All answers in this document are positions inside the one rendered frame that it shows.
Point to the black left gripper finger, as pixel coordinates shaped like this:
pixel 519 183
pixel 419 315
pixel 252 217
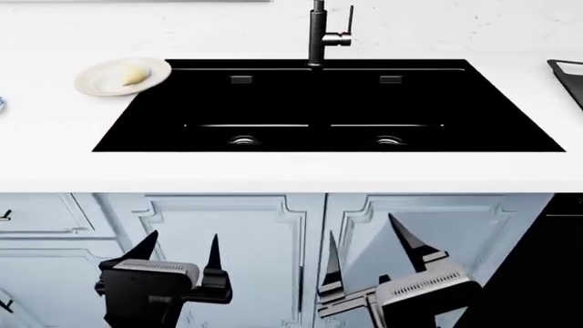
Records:
pixel 214 266
pixel 145 247

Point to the white round plate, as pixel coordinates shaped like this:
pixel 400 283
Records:
pixel 102 80

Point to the grey vented right camera box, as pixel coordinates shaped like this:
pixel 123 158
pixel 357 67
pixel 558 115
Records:
pixel 426 285

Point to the cream coloured pastry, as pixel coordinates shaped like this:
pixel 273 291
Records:
pixel 135 74

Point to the black double basin sink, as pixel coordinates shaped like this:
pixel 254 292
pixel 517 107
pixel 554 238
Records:
pixel 319 102

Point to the grey vented camera box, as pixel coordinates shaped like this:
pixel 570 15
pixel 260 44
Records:
pixel 157 268
pixel 426 285

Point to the dark metal kitchen faucet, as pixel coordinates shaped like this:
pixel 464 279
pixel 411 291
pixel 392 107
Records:
pixel 317 37

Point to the blue and white dish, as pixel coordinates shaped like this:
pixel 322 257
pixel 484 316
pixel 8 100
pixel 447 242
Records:
pixel 2 103

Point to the black tray edge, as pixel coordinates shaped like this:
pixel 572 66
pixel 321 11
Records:
pixel 571 77

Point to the chrome sink drain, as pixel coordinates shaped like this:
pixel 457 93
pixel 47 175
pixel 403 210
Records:
pixel 388 140
pixel 243 139

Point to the grey vented left camera box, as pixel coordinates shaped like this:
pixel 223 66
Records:
pixel 157 268

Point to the pale blue cabinet drawer front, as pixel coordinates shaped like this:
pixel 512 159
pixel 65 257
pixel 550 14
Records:
pixel 41 213

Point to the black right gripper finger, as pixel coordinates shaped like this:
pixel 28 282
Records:
pixel 332 270
pixel 412 244

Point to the black dishwasher front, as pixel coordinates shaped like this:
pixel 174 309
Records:
pixel 542 266

